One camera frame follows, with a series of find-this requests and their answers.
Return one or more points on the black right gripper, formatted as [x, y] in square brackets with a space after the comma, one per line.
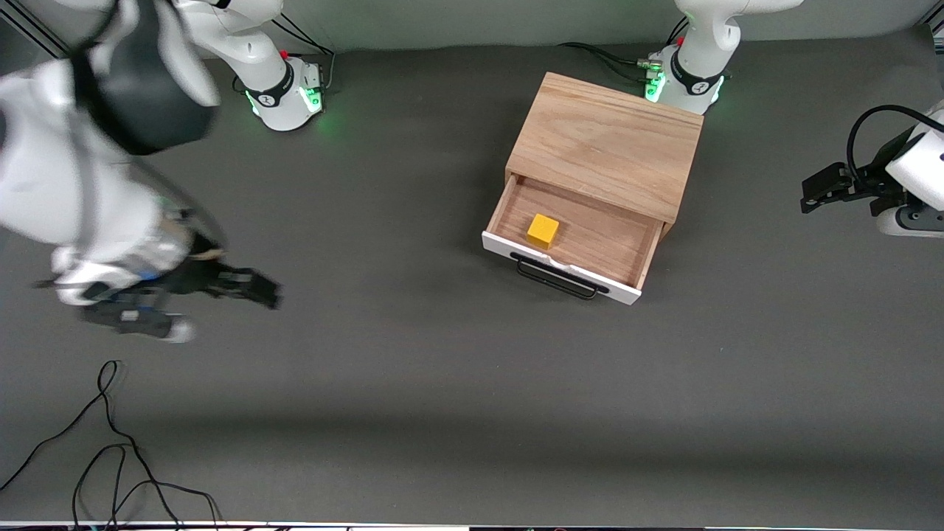
[198, 275]

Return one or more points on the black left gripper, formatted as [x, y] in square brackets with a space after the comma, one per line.
[875, 181]

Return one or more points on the wooden drawer with white front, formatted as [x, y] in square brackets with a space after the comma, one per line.
[597, 240]

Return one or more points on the yellow wooden block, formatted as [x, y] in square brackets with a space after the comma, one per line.
[543, 230]

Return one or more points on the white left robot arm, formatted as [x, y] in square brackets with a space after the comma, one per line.
[708, 37]

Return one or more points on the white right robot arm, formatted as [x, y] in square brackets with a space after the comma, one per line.
[51, 184]

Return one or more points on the wooden drawer cabinet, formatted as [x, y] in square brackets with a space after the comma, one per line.
[605, 140]

